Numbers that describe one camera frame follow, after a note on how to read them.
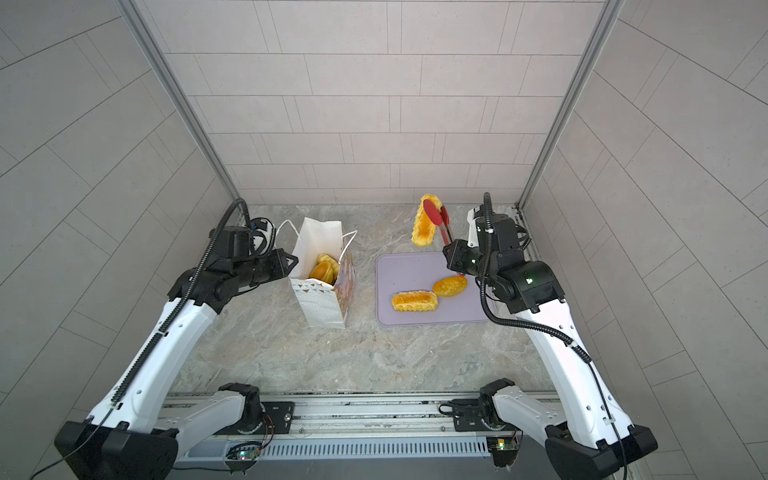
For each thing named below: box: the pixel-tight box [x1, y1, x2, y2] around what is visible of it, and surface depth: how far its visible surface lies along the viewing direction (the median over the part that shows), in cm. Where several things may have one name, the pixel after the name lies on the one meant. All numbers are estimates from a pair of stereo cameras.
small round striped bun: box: [308, 254, 340, 285], surface depth 87 cm
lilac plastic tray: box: [376, 252, 489, 326], surface depth 92 cm
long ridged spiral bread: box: [317, 253, 340, 285], surface depth 91 cm
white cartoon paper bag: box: [275, 217, 358, 329], surface depth 80 cm
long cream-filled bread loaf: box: [392, 290, 439, 313], surface depth 89 cm
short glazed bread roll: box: [411, 194, 443, 247], surface depth 78 cm
